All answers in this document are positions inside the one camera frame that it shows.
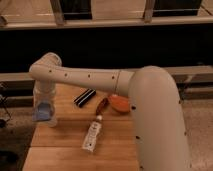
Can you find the black striped rectangular object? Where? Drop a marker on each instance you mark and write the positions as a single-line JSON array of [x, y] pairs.
[[83, 98]]

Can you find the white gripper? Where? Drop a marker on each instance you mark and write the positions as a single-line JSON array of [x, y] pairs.
[[44, 92]]

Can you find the orange ceramic cup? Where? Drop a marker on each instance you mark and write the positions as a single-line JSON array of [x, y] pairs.
[[119, 103]]

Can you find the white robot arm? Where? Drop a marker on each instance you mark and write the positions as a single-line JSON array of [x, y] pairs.
[[155, 106]]

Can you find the brown wooden handle tool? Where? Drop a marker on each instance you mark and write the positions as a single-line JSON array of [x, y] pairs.
[[103, 103]]

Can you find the white tube with cap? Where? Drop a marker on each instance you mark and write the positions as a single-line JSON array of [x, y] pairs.
[[90, 139]]

